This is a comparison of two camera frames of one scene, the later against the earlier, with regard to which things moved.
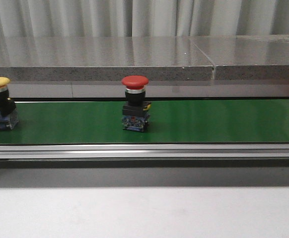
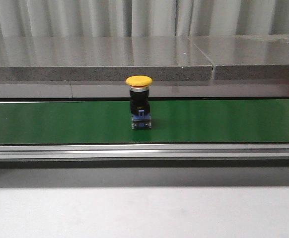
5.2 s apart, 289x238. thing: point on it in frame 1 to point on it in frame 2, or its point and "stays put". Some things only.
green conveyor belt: (206, 121) stays put
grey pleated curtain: (140, 18) stays put
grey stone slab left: (96, 58) stays put
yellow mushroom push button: (3, 112) to (139, 100)
